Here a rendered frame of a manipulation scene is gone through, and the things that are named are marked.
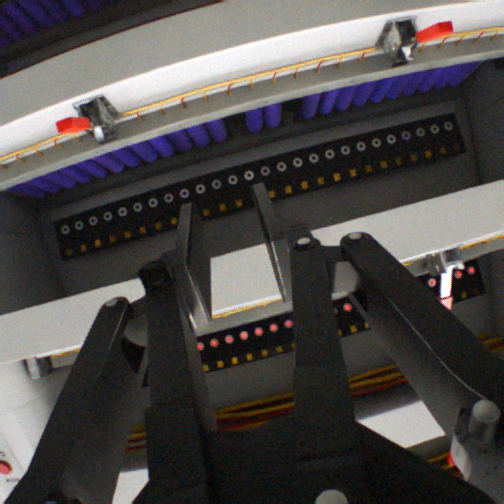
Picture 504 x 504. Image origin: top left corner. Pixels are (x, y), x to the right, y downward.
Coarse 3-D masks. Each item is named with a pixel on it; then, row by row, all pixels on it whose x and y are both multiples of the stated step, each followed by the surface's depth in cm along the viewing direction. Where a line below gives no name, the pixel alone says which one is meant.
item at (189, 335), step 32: (160, 288) 14; (160, 320) 13; (160, 352) 11; (192, 352) 12; (160, 384) 10; (192, 384) 10; (160, 416) 9; (192, 416) 8; (160, 448) 8; (192, 448) 8; (160, 480) 7; (192, 480) 7
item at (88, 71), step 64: (256, 0) 29; (320, 0) 28; (384, 0) 28; (448, 0) 28; (64, 64) 29; (128, 64) 29; (192, 64) 29; (256, 64) 32; (0, 128) 29; (384, 128) 47; (0, 192) 43; (128, 192) 48
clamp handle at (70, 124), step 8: (64, 120) 24; (72, 120) 24; (80, 120) 26; (88, 120) 28; (64, 128) 24; (72, 128) 25; (80, 128) 26; (88, 128) 28; (96, 128) 31; (96, 136) 31; (104, 136) 31
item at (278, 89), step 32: (320, 64) 33; (352, 64) 34; (384, 64) 34; (416, 64) 34; (448, 64) 35; (224, 96) 34; (256, 96) 34; (288, 96) 35; (128, 128) 34; (160, 128) 34; (0, 160) 33; (32, 160) 35; (64, 160) 35
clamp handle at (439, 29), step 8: (440, 24) 23; (448, 24) 23; (424, 32) 26; (432, 32) 24; (440, 32) 24; (448, 32) 24; (408, 40) 28; (416, 40) 27; (424, 40) 26; (408, 48) 30; (408, 56) 30
